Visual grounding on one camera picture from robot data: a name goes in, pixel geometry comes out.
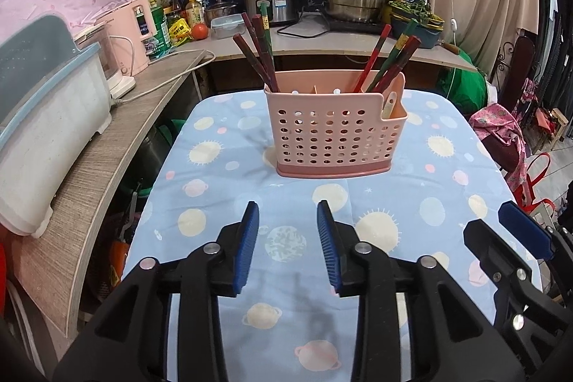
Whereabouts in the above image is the white ceramic soup spoon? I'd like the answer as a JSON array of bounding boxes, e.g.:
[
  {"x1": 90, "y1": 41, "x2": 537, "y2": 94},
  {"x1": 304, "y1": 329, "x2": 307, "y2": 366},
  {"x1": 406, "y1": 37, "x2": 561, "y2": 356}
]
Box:
[{"x1": 381, "y1": 91, "x2": 400, "y2": 120}]

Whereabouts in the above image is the dark maroon chopstick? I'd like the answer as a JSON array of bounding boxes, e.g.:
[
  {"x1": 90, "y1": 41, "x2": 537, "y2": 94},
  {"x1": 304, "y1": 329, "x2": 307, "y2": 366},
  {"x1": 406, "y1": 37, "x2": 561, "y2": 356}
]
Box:
[{"x1": 373, "y1": 36, "x2": 420, "y2": 93}]

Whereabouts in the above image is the bright red chopstick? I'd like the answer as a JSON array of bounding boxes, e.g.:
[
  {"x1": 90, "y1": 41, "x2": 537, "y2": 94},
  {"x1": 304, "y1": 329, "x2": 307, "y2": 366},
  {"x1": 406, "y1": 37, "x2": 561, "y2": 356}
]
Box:
[{"x1": 352, "y1": 24, "x2": 391, "y2": 93}]

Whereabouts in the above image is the green chopstick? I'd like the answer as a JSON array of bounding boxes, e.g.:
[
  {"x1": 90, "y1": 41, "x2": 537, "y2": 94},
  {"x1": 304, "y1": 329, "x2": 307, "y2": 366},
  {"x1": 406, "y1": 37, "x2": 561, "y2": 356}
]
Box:
[
  {"x1": 366, "y1": 19, "x2": 419, "y2": 92},
  {"x1": 259, "y1": 0, "x2": 274, "y2": 58}
]

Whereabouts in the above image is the dark red chopstick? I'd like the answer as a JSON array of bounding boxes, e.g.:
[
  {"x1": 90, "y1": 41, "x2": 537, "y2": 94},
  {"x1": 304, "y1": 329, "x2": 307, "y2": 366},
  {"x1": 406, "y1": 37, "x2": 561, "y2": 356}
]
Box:
[
  {"x1": 251, "y1": 15, "x2": 280, "y2": 92},
  {"x1": 241, "y1": 13, "x2": 265, "y2": 69},
  {"x1": 232, "y1": 34, "x2": 273, "y2": 90}
]

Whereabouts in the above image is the blue planet pattern tablecloth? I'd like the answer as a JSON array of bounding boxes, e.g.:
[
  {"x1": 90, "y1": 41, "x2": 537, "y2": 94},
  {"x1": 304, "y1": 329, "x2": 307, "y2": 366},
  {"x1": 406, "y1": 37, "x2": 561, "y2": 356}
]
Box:
[{"x1": 121, "y1": 90, "x2": 535, "y2": 381}]

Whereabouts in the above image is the pink perforated utensil caddy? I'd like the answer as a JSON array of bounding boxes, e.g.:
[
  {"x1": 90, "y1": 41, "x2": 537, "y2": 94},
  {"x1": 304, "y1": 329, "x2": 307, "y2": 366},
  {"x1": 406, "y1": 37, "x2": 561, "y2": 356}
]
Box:
[{"x1": 263, "y1": 69, "x2": 408, "y2": 179}]

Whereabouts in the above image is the pink floral bag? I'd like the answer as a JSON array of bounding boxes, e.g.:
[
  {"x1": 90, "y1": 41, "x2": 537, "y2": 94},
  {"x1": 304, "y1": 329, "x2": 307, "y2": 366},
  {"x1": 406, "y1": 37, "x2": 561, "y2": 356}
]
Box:
[{"x1": 469, "y1": 104, "x2": 526, "y2": 192}]

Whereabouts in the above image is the green bag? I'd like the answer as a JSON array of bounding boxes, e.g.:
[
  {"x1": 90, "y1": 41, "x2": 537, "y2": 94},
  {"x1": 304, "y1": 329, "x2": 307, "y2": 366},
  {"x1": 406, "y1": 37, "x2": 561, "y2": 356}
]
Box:
[{"x1": 436, "y1": 68, "x2": 487, "y2": 117}]

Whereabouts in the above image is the wooden counter shelf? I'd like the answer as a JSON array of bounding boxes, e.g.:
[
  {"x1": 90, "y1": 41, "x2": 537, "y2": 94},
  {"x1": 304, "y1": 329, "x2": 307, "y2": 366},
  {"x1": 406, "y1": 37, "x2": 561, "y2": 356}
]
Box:
[{"x1": 14, "y1": 53, "x2": 504, "y2": 339}]

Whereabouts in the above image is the green tin can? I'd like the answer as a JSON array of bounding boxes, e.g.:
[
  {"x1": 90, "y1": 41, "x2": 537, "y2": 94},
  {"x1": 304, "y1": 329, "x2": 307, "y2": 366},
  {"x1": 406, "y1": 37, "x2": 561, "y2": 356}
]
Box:
[{"x1": 149, "y1": 0, "x2": 172, "y2": 59}]

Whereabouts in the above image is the black induction cooktop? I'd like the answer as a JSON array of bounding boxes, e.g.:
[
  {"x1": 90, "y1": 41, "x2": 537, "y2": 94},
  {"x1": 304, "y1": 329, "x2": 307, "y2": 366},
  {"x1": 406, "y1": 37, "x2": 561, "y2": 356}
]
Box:
[{"x1": 322, "y1": 11, "x2": 386, "y2": 35}]

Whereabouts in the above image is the red tomato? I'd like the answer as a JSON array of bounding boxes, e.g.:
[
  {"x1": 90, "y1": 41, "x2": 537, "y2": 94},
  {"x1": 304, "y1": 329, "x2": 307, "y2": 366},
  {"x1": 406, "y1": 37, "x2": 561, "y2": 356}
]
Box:
[{"x1": 191, "y1": 22, "x2": 209, "y2": 41}]

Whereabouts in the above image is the clear food container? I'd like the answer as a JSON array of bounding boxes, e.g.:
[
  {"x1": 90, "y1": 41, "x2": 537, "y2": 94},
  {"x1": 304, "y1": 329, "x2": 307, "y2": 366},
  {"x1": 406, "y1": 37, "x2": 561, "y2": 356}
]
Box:
[{"x1": 210, "y1": 14, "x2": 246, "y2": 40}]

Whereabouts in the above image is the yellow snack packet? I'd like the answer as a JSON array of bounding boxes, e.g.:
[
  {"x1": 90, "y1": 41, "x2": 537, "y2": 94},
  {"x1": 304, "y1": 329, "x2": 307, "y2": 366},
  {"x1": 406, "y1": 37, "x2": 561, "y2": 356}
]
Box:
[{"x1": 168, "y1": 18, "x2": 191, "y2": 48}]

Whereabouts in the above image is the pink electric kettle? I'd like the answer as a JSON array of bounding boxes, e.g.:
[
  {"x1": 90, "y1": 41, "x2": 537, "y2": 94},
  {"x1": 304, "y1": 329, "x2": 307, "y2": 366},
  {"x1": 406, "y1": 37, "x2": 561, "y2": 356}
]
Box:
[{"x1": 96, "y1": 0, "x2": 157, "y2": 77}]

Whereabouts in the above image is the blue basin with vegetables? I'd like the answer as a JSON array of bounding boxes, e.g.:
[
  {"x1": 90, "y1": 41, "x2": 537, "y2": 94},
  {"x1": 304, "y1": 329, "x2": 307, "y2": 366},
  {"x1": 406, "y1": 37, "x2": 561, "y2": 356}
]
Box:
[{"x1": 389, "y1": 0, "x2": 445, "y2": 49}]

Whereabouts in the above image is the white dish rack blue lid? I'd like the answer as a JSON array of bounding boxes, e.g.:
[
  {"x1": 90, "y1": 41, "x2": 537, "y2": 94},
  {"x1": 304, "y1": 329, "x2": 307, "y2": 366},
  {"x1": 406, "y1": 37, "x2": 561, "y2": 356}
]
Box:
[{"x1": 1, "y1": 15, "x2": 112, "y2": 237}]

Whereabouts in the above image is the yellow oil bottle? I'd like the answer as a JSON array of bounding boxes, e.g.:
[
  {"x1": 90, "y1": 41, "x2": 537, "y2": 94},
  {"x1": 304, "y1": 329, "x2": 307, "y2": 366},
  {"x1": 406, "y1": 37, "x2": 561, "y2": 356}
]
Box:
[{"x1": 186, "y1": 0, "x2": 204, "y2": 28}]

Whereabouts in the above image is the small steel pot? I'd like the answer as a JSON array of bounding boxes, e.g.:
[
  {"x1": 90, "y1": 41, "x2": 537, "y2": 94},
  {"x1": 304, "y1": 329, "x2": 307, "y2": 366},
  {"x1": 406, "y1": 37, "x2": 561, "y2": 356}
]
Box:
[{"x1": 204, "y1": 0, "x2": 237, "y2": 27}]

